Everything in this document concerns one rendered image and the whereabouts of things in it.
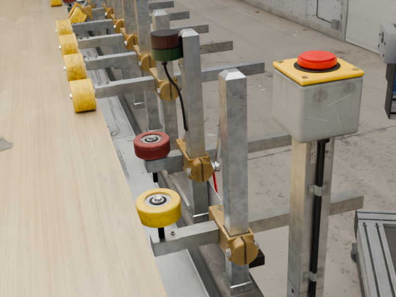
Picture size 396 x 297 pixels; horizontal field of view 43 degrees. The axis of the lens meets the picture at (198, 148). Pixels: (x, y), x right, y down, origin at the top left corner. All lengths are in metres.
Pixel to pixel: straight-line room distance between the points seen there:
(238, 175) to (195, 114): 0.25
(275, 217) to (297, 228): 0.37
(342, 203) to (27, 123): 0.77
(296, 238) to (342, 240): 1.69
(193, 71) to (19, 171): 0.41
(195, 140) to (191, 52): 0.19
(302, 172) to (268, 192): 2.04
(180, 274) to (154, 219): 0.32
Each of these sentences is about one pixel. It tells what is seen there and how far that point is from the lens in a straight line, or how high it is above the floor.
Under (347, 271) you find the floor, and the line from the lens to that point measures 2.17.
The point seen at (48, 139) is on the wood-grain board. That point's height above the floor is 0.90.
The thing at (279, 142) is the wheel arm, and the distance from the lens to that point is 1.23.
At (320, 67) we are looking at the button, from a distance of 0.53.
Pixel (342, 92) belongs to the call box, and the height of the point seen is 1.20.
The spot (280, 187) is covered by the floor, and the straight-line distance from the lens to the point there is 2.67.
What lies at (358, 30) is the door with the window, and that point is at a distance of 5.07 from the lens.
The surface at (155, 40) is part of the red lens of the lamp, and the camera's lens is 1.00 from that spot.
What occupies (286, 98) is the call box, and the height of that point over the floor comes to 1.19.
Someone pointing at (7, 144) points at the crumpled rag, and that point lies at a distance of 1.21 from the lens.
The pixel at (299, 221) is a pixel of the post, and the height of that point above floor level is 1.03.
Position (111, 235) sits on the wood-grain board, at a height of 0.90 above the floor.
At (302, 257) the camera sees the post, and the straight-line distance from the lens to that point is 0.64.
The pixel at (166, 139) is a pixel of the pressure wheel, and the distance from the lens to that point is 1.12.
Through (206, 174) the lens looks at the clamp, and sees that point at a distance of 1.11.
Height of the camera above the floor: 1.39
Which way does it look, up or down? 27 degrees down
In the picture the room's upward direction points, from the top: 3 degrees counter-clockwise
